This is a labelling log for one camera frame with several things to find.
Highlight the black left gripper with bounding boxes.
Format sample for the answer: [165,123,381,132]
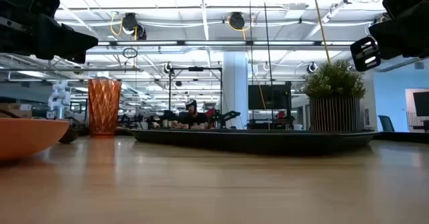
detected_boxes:
[0,0,99,64]

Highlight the black ceiling cable reel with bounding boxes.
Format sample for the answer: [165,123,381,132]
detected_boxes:
[121,12,147,41]
[229,11,246,31]

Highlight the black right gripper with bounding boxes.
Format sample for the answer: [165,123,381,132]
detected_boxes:
[350,0,429,72]

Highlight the orange plastic plate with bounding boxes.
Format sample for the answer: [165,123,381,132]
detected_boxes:
[0,117,71,162]

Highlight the potted plant in ribbed pot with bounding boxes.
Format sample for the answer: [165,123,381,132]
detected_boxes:
[303,58,367,133]

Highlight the black computer monitor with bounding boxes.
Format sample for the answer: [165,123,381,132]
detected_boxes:
[247,81,292,111]

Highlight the orange faceted plastic cup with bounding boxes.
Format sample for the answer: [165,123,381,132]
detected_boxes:
[87,78,123,137]

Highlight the black background rig frame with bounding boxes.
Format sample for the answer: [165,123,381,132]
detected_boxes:
[168,66,223,121]

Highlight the black serving tray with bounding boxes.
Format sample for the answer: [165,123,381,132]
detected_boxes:
[129,128,380,156]

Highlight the thin black hanging cable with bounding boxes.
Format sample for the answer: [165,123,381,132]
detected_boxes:
[247,0,254,84]

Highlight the white square column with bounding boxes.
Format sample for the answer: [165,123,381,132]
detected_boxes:
[222,51,249,130]

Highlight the person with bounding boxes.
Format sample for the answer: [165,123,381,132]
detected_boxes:
[172,98,211,130]

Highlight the blue office chair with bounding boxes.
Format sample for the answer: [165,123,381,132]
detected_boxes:
[377,114,396,133]

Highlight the cardboard boxes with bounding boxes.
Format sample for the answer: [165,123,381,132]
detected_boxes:
[0,102,34,119]

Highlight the yellow hanging cable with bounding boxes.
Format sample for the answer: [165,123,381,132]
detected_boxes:
[310,0,332,65]

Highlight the dark wall screen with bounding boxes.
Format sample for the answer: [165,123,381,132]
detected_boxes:
[412,91,429,117]

